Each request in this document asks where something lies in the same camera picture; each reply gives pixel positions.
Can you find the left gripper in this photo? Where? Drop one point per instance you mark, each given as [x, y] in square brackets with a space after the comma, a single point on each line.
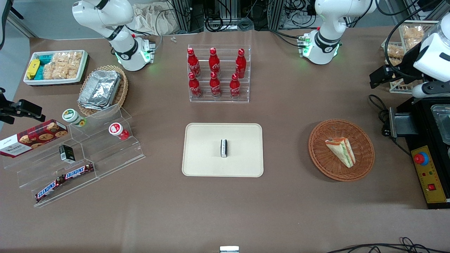
[407, 63]

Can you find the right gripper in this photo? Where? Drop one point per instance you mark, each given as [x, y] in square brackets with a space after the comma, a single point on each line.
[5, 109]

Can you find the triangular sandwich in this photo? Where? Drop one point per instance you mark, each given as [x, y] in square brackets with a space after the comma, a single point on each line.
[342, 151]

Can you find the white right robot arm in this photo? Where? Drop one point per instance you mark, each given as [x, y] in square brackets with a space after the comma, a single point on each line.
[119, 42]

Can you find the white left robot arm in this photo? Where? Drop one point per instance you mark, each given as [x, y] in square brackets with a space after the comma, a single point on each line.
[325, 38]

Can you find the light oval wicker basket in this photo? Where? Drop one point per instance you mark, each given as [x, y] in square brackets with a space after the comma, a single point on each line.
[123, 91]

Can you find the brown round wicker basket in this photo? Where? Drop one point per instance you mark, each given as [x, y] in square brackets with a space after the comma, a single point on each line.
[323, 158]

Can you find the beige rectangular tray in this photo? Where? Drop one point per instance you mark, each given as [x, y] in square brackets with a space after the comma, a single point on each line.
[204, 151]

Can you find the bagged fried snack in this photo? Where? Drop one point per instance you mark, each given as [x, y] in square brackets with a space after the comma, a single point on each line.
[393, 62]
[395, 51]
[413, 43]
[412, 32]

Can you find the red tartan cookie box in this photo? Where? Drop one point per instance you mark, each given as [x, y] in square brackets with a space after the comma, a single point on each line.
[31, 138]

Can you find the white plastic snack bin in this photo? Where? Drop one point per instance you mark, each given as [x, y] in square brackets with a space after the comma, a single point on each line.
[52, 81]

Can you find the teal snack pack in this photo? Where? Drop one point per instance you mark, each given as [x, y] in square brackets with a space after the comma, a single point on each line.
[45, 59]
[40, 73]

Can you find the yellow snack pack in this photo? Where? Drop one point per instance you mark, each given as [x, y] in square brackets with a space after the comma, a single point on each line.
[32, 69]

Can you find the green lid yogurt cup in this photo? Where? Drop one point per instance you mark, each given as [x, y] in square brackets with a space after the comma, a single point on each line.
[72, 116]

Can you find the clear bagged rice cracker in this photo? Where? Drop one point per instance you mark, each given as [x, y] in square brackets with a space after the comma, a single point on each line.
[54, 72]
[76, 57]
[61, 58]
[72, 71]

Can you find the small black box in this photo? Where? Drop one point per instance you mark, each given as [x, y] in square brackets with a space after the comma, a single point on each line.
[66, 153]

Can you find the black sealing machine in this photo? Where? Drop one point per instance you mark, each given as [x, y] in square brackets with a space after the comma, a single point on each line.
[422, 126]

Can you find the aluminium foil container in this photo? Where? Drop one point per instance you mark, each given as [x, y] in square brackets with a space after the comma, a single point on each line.
[100, 89]

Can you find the clear plastic container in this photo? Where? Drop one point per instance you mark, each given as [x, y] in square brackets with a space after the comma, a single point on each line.
[443, 123]

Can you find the brown Snickers bar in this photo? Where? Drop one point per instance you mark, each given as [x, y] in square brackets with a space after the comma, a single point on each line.
[49, 189]
[79, 171]

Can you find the red lid yogurt cup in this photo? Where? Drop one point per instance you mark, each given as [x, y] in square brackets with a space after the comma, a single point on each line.
[116, 129]

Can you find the red emergency stop button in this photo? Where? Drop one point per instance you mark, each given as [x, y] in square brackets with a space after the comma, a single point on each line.
[420, 159]

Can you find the black stand pole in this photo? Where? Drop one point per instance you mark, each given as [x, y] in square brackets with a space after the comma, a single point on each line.
[4, 21]

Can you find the clear acrylic stepped shelf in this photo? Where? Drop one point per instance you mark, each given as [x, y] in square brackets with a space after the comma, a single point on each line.
[112, 154]

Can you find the red cola bottle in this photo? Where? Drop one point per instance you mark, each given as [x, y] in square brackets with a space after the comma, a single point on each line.
[235, 88]
[240, 65]
[194, 88]
[193, 63]
[214, 62]
[215, 86]

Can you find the white cloth bag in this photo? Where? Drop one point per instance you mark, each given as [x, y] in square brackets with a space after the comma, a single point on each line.
[151, 19]

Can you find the clear acrylic bottle rack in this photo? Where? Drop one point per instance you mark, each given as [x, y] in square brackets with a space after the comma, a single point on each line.
[225, 95]

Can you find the small black white pack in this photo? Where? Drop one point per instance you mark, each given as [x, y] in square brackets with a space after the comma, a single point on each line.
[224, 148]

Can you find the small white device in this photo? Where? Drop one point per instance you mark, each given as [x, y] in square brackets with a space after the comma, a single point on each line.
[229, 249]

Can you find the aluminium frame rack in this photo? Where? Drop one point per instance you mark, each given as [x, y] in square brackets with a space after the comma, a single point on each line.
[225, 10]

